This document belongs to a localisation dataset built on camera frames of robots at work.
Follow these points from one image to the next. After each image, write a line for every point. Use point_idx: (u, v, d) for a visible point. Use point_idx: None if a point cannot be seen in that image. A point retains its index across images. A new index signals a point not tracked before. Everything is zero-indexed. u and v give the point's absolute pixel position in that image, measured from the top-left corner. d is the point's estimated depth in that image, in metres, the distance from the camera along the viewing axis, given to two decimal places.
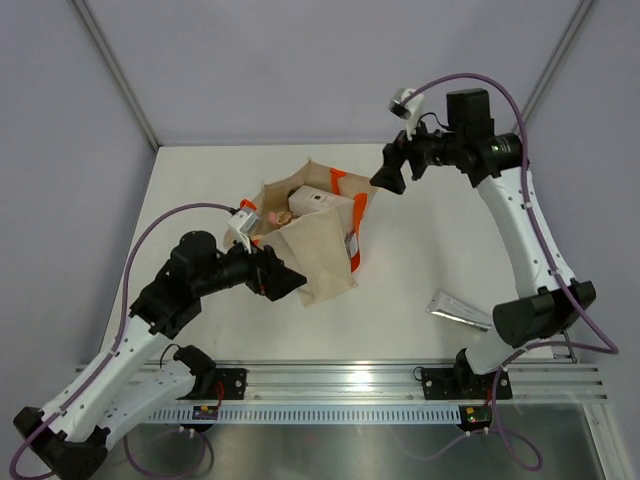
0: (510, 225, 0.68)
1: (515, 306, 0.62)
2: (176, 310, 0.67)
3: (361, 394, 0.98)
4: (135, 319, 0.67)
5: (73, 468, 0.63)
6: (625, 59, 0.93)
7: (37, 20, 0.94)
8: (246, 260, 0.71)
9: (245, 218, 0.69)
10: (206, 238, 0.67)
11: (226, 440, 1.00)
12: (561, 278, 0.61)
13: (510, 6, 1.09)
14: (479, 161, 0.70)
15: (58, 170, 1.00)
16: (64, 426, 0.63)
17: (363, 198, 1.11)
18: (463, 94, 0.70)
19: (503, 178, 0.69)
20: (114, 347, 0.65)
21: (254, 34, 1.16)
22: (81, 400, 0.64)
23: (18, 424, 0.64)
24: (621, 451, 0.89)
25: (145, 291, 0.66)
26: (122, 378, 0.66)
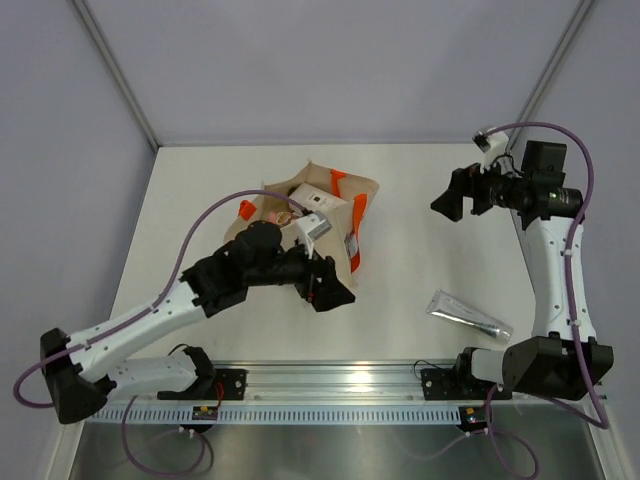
0: (545, 266, 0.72)
1: (525, 351, 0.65)
2: (222, 290, 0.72)
3: (361, 394, 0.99)
4: (182, 285, 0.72)
5: (69, 404, 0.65)
6: (625, 61, 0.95)
7: (38, 18, 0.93)
8: (303, 263, 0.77)
9: (314, 224, 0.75)
10: (273, 234, 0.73)
11: (226, 440, 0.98)
12: (577, 331, 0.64)
13: (510, 11, 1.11)
14: (532, 202, 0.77)
15: (58, 167, 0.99)
16: (82, 360, 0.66)
17: (364, 199, 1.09)
18: (542, 143, 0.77)
19: (550, 221, 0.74)
20: (156, 303, 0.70)
21: (257, 36, 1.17)
22: (107, 341, 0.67)
23: (44, 343, 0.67)
24: (620, 450, 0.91)
25: (203, 263, 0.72)
26: (150, 335, 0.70)
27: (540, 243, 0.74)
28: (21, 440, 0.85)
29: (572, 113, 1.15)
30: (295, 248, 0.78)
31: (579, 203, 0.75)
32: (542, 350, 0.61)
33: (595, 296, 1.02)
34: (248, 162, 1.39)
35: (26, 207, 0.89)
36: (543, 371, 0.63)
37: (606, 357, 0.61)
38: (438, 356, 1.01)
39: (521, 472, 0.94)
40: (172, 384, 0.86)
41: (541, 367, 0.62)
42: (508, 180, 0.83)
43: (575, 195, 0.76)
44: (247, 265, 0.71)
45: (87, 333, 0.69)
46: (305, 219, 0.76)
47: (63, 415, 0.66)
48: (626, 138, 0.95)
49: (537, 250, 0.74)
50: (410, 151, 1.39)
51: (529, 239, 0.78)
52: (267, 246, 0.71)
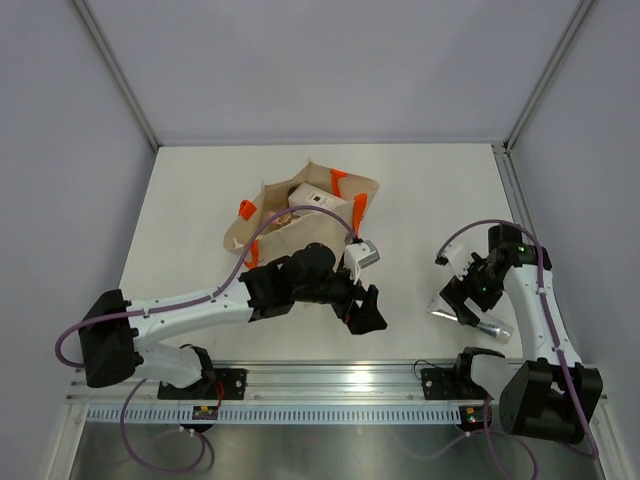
0: (528, 310, 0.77)
1: (517, 385, 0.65)
2: (271, 301, 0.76)
3: (361, 394, 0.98)
4: (239, 285, 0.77)
5: (111, 367, 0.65)
6: (626, 61, 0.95)
7: (37, 17, 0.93)
8: (346, 286, 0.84)
9: (365, 253, 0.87)
10: (327, 256, 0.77)
11: (226, 440, 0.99)
12: (563, 355, 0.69)
13: (510, 12, 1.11)
14: (503, 261, 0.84)
15: (57, 167, 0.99)
16: (140, 326, 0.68)
17: (364, 199, 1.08)
18: (495, 228, 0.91)
19: (523, 270, 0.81)
20: (215, 293, 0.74)
21: (257, 37, 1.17)
22: (165, 315, 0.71)
23: (106, 299, 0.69)
24: (621, 450, 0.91)
25: (259, 272, 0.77)
26: (199, 321, 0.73)
27: (517, 286, 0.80)
28: (22, 441, 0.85)
29: (572, 112, 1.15)
30: (340, 271, 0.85)
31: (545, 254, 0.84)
32: (533, 376, 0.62)
33: (595, 297, 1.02)
34: (248, 161, 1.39)
35: (26, 209, 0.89)
36: (538, 402, 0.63)
37: (594, 382, 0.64)
38: (438, 356, 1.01)
39: (520, 471, 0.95)
40: (182, 375, 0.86)
41: (536, 396, 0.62)
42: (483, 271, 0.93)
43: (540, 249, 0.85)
44: (299, 282, 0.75)
45: (147, 302, 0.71)
46: (358, 247, 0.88)
47: (93, 377, 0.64)
48: (626, 139, 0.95)
49: (518, 299, 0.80)
50: (410, 151, 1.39)
51: (508, 289, 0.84)
52: (320, 268, 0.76)
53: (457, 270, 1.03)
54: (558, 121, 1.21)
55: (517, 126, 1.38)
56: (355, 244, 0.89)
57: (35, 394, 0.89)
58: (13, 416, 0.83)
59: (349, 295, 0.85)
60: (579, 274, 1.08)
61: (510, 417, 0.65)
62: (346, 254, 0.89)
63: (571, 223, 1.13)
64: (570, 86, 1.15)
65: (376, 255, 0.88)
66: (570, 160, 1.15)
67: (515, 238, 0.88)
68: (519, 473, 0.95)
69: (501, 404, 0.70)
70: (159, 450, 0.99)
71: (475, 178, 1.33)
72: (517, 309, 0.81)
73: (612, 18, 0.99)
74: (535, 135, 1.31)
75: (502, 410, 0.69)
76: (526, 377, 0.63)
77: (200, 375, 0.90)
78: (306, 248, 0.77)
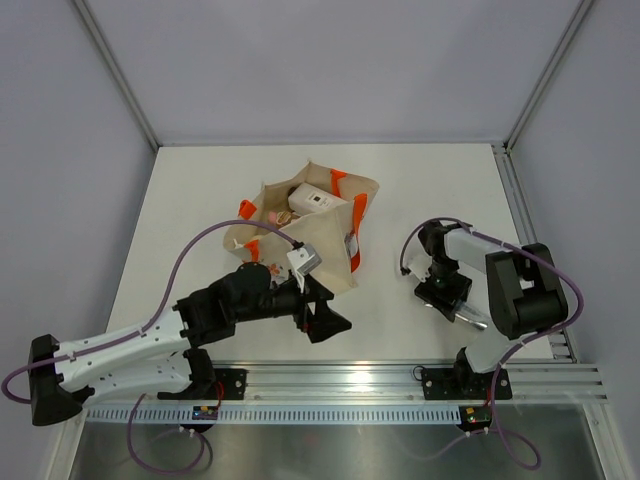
0: (471, 247, 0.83)
1: (492, 284, 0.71)
2: (211, 326, 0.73)
3: (361, 394, 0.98)
4: (173, 313, 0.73)
5: (47, 408, 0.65)
6: (625, 62, 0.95)
7: (37, 19, 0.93)
8: (295, 295, 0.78)
9: (304, 259, 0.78)
10: (263, 274, 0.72)
11: (226, 440, 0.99)
12: (509, 244, 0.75)
13: (510, 11, 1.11)
14: (439, 243, 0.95)
15: (57, 167, 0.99)
16: (65, 371, 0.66)
17: (364, 199, 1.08)
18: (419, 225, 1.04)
19: (456, 231, 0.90)
20: (145, 327, 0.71)
21: (257, 37, 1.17)
22: (91, 357, 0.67)
23: (36, 346, 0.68)
24: (621, 451, 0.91)
25: (195, 294, 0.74)
26: (132, 357, 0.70)
27: (457, 244, 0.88)
28: (22, 441, 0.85)
29: (571, 112, 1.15)
30: (286, 282, 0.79)
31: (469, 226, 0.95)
32: (497, 264, 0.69)
33: (596, 298, 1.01)
34: (248, 161, 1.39)
35: (27, 210, 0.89)
36: (514, 285, 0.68)
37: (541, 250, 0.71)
38: (437, 356, 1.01)
39: (521, 460, 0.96)
40: (167, 384, 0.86)
41: (509, 279, 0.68)
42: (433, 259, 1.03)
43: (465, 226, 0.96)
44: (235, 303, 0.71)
45: (75, 346, 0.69)
46: (296, 254, 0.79)
47: (36, 417, 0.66)
48: (625, 140, 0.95)
49: (463, 252, 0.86)
50: (410, 151, 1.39)
51: (457, 254, 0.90)
52: (254, 291, 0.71)
53: (417, 275, 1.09)
54: (557, 121, 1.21)
55: (517, 126, 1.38)
56: (292, 253, 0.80)
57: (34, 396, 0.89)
58: (13, 419, 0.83)
59: (302, 304, 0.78)
60: (580, 275, 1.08)
61: (505, 315, 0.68)
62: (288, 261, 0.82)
63: (571, 224, 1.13)
64: (571, 86, 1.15)
65: (317, 257, 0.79)
66: (570, 159, 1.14)
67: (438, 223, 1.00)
68: (519, 460, 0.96)
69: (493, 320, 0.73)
70: (160, 449, 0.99)
71: (475, 178, 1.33)
72: (467, 261, 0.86)
73: (613, 17, 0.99)
74: (535, 135, 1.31)
75: (499, 321, 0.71)
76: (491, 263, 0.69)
77: (194, 380, 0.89)
78: (239, 269, 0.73)
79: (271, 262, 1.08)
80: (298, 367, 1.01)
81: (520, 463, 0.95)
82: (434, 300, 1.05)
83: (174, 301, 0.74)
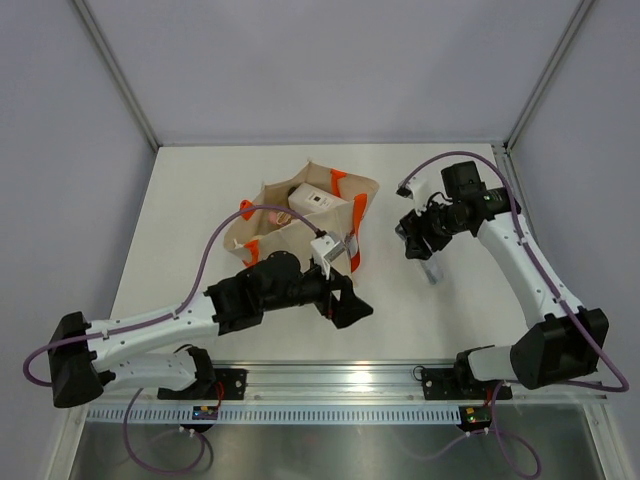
0: (511, 260, 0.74)
1: (528, 342, 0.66)
2: (239, 314, 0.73)
3: (361, 394, 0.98)
4: (204, 298, 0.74)
5: (74, 387, 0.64)
6: (626, 61, 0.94)
7: (37, 19, 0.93)
8: (320, 283, 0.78)
9: (330, 247, 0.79)
10: (292, 262, 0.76)
11: (226, 440, 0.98)
12: (567, 304, 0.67)
13: (510, 11, 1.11)
14: (475, 213, 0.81)
15: (56, 167, 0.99)
16: (98, 349, 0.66)
17: (364, 199, 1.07)
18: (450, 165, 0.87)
19: (498, 220, 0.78)
20: (178, 310, 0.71)
21: (256, 36, 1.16)
22: (124, 336, 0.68)
23: (67, 324, 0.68)
24: (621, 451, 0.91)
25: (224, 283, 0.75)
26: (164, 339, 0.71)
27: (496, 241, 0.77)
28: (22, 440, 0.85)
29: (571, 112, 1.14)
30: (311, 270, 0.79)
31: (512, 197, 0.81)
32: (547, 337, 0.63)
33: (596, 298, 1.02)
34: (248, 161, 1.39)
35: (26, 209, 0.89)
36: (554, 357, 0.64)
37: (600, 322, 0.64)
38: (438, 356, 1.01)
39: (521, 470, 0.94)
40: (173, 381, 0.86)
41: (552, 353, 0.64)
42: (443, 210, 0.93)
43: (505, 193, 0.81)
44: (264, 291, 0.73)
45: (107, 324, 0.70)
46: (321, 242, 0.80)
47: (59, 398, 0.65)
48: (625, 139, 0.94)
49: (498, 252, 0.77)
50: (410, 151, 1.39)
51: (490, 246, 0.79)
52: (283, 279, 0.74)
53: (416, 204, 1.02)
54: (558, 120, 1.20)
55: (517, 126, 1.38)
56: (318, 239, 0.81)
57: (34, 395, 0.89)
58: (12, 418, 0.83)
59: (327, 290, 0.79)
60: (580, 275, 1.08)
61: (530, 376, 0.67)
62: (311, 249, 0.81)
63: (571, 223, 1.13)
64: (571, 85, 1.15)
65: (342, 244, 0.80)
66: (570, 159, 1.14)
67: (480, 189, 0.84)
68: (520, 471, 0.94)
69: (513, 357, 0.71)
70: (160, 449, 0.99)
71: None
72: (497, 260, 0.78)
73: (613, 18, 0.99)
74: (534, 135, 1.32)
75: (518, 368, 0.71)
76: (541, 341, 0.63)
77: (197, 379, 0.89)
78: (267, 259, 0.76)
79: None
80: (298, 367, 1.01)
81: (521, 474, 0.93)
82: (413, 237, 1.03)
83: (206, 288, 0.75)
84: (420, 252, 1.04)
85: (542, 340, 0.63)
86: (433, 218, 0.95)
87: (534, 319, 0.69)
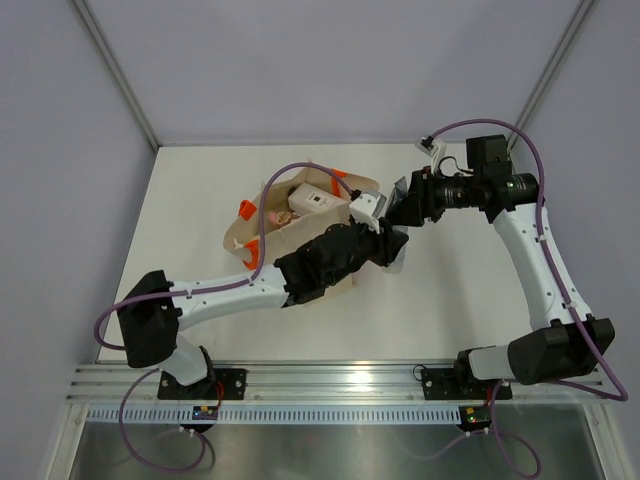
0: (525, 257, 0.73)
1: (529, 340, 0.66)
2: (304, 286, 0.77)
3: (361, 394, 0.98)
4: (272, 269, 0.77)
5: (155, 343, 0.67)
6: (626, 62, 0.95)
7: (37, 21, 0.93)
8: (372, 239, 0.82)
9: (373, 204, 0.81)
10: (345, 235, 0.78)
11: (226, 440, 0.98)
12: (575, 311, 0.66)
13: (509, 11, 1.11)
14: (494, 198, 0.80)
15: (56, 168, 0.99)
16: (183, 306, 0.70)
17: None
18: (479, 137, 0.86)
19: (516, 212, 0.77)
20: (253, 276, 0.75)
21: (256, 37, 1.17)
22: (205, 296, 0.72)
23: (147, 279, 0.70)
24: (621, 451, 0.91)
25: (288, 257, 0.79)
26: (238, 303, 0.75)
27: (514, 235, 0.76)
28: (21, 441, 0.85)
29: (570, 112, 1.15)
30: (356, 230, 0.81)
31: (536, 186, 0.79)
32: (550, 341, 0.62)
33: (595, 299, 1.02)
34: (248, 161, 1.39)
35: (27, 210, 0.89)
36: (553, 359, 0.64)
37: (606, 330, 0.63)
38: (438, 356, 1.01)
39: (521, 471, 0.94)
40: (191, 371, 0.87)
41: (552, 356, 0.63)
42: (460, 178, 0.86)
43: (530, 180, 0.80)
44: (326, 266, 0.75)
45: (189, 283, 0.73)
46: (362, 200, 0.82)
47: (137, 354, 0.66)
48: (625, 139, 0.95)
49: (512, 244, 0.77)
50: (409, 151, 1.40)
51: (504, 237, 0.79)
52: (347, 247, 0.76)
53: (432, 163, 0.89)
54: (556, 121, 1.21)
55: (516, 126, 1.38)
56: (357, 199, 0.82)
57: (34, 396, 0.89)
58: (12, 419, 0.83)
59: (377, 247, 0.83)
60: (580, 274, 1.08)
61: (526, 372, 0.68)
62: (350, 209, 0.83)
63: (570, 223, 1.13)
64: (571, 85, 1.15)
65: (382, 200, 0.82)
66: (569, 159, 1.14)
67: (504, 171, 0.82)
68: (520, 471, 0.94)
69: (513, 352, 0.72)
70: (160, 449, 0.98)
71: None
72: (511, 253, 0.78)
73: (613, 18, 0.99)
74: (534, 135, 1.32)
75: (515, 361, 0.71)
76: (542, 344, 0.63)
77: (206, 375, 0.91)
78: (327, 233, 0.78)
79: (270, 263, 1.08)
80: (298, 367, 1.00)
81: (521, 474, 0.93)
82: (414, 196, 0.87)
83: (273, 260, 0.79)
84: (413, 216, 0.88)
85: (544, 344, 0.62)
86: (444, 185, 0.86)
87: (539, 320, 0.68)
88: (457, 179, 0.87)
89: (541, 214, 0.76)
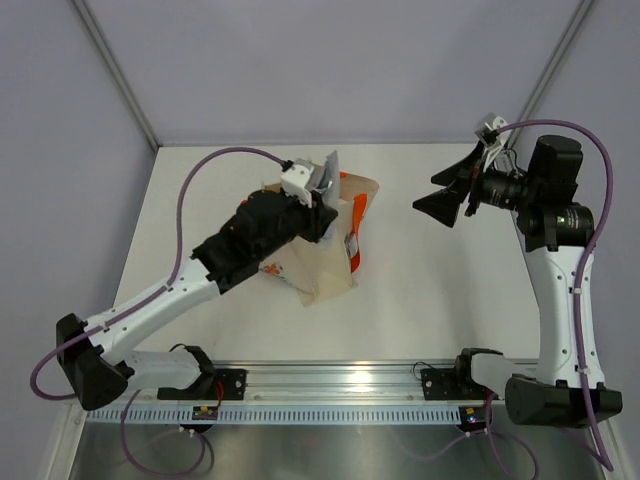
0: (551, 301, 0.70)
1: (526, 389, 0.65)
2: (233, 265, 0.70)
3: (361, 394, 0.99)
4: (194, 263, 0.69)
5: (93, 386, 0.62)
6: (628, 63, 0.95)
7: (38, 23, 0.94)
8: (302, 213, 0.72)
9: (306, 176, 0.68)
10: (272, 202, 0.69)
11: (226, 441, 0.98)
12: (586, 378, 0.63)
13: (510, 11, 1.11)
14: (539, 226, 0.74)
15: (56, 167, 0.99)
16: (102, 342, 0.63)
17: (364, 199, 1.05)
18: (552, 147, 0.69)
19: (558, 252, 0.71)
20: (170, 281, 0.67)
21: (257, 37, 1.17)
22: (124, 322, 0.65)
23: (59, 330, 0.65)
24: (621, 451, 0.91)
25: (208, 241, 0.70)
26: (163, 314, 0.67)
27: (548, 277, 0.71)
28: (20, 443, 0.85)
29: (571, 112, 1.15)
30: (285, 201, 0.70)
31: (589, 225, 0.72)
32: (549, 399, 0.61)
33: (595, 299, 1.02)
34: (248, 160, 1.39)
35: (27, 210, 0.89)
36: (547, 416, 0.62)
37: (614, 401, 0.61)
38: (438, 356, 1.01)
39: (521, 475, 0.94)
40: (181, 375, 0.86)
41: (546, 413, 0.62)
42: (516, 182, 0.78)
43: (585, 215, 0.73)
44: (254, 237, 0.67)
45: (103, 316, 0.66)
46: (293, 171, 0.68)
47: (86, 398, 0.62)
48: (626, 139, 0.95)
49: (543, 281, 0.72)
50: (410, 151, 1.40)
51: (535, 265, 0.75)
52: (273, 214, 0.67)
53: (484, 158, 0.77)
54: (557, 120, 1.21)
55: (516, 125, 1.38)
56: (288, 170, 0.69)
57: (33, 397, 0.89)
58: (11, 420, 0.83)
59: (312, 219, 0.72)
60: None
61: (517, 414, 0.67)
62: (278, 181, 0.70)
63: None
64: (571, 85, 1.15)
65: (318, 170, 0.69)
66: None
67: (564, 191, 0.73)
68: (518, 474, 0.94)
69: (508, 393, 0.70)
70: (159, 450, 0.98)
71: None
72: (540, 288, 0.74)
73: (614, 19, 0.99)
74: (535, 135, 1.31)
75: (509, 396, 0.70)
76: (540, 400, 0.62)
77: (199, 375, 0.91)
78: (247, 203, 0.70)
79: (272, 262, 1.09)
80: (297, 367, 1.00)
81: None
82: (454, 195, 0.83)
83: (192, 250, 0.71)
84: (446, 215, 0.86)
85: (542, 401, 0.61)
86: (494, 184, 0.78)
87: (547, 376, 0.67)
88: (510, 182, 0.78)
89: (585, 261, 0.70)
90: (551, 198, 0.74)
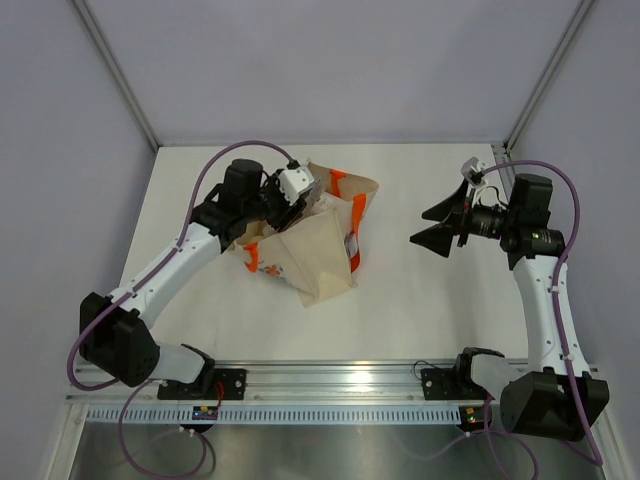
0: (533, 304, 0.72)
1: (519, 384, 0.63)
2: (230, 220, 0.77)
3: (361, 394, 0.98)
4: (197, 229, 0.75)
5: (135, 355, 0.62)
6: (626, 62, 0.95)
7: (39, 24, 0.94)
8: (279, 199, 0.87)
9: (305, 186, 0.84)
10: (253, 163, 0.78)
11: (226, 440, 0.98)
12: (571, 365, 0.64)
13: (509, 12, 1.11)
14: (518, 247, 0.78)
15: (56, 167, 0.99)
16: (136, 303, 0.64)
17: (364, 199, 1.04)
18: (526, 179, 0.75)
19: (536, 260, 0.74)
20: (180, 243, 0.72)
21: (256, 37, 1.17)
22: (150, 284, 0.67)
23: (83, 311, 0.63)
24: (621, 451, 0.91)
25: (199, 210, 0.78)
26: (181, 273, 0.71)
27: (527, 281, 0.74)
28: (20, 441, 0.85)
29: (570, 112, 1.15)
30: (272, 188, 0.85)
31: (561, 242, 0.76)
32: (539, 385, 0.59)
33: (594, 298, 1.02)
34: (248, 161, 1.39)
35: (27, 209, 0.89)
36: (541, 407, 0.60)
37: (599, 392, 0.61)
38: (438, 355, 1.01)
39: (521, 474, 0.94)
40: (188, 367, 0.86)
41: (538, 404, 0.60)
42: (498, 212, 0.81)
43: (556, 233, 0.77)
44: (242, 191, 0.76)
45: (126, 285, 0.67)
46: (298, 177, 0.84)
47: (129, 369, 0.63)
48: (626, 138, 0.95)
49: (525, 288, 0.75)
50: (409, 151, 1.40)
51: (518, 277, 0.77)
52: (257, 173, 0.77)
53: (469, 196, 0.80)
54: (556, 120, 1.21)
55: (515, 125, 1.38)
56: (294, 172, 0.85)
57: (33, 396, 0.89)
58: (12, 419, 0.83)
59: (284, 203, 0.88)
60: (580, 274, 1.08)
61: (510, 418, 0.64)
62: (281, 175, 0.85)
63: (569, 222, 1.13)
64: (570, 85, 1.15)
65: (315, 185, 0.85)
66: (569, 158, 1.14)
67: (539, 217, 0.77)
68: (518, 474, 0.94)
69: (500, 402, 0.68)
70: (159, 450, 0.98)
71: None
72: (524, 298, 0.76)
73: (613, 19, 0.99)
74: (534, 135, 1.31)
75: (502, 406, 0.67)
76: (530, 388, 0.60)
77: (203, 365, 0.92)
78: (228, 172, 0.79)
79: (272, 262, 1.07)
80: (297, 367, 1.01)
81: None
82: (447, 228, 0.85)
83: None
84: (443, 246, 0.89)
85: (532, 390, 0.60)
86: (481, 216, 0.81)
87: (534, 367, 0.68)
88: (494, 213, 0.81)
89: (560, 267, 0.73)
90: (529, 223, 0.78)
